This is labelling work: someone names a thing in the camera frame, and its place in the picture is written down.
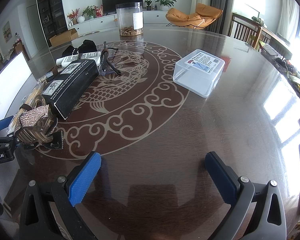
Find rhinestone gold hair clip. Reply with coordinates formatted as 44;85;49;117
14;95;63;150

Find black printed cardboard box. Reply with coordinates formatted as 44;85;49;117
42;59;98;120

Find clear plastic storage box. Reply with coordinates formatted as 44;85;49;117
173;49;225;98

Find large white storage bin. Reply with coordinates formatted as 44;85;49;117
0;53;37;120

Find brown cardboard box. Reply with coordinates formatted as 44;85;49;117
50;28;78;47

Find white tv cabinet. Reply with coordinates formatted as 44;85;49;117
68;10;169;36

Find red flowers in vase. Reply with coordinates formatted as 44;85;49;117
67;8;79;25

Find black display shelf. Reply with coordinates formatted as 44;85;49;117
36;0;67;47

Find wooden dining chair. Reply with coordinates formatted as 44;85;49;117
228;12;270;51

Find clear jar with black lid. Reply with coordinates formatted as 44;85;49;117
116;2;143;37

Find orange lounge chair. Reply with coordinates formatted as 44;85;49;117
166;3;223;29

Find green potted plant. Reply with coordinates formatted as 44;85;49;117
155;0;177;11

